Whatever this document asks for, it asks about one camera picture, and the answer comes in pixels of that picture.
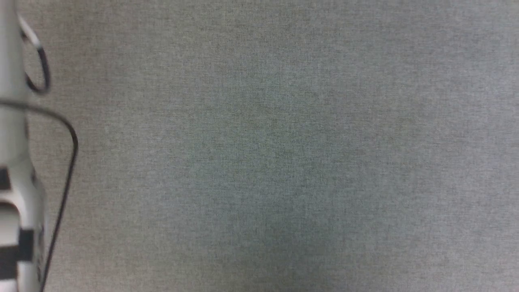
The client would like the long black arm cable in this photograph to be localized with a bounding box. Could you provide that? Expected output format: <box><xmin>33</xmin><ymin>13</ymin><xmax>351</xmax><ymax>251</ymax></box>
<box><xmin>0</xmin><ymin>101</ymin><xmax>79</xmax><ymax>292</ymax></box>

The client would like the short black looped cable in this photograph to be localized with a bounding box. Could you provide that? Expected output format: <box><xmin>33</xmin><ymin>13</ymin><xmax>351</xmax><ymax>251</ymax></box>
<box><xmin>18</xmin><ymin>16</ymin><xmax>51</xmax><ymax>94</ymax></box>

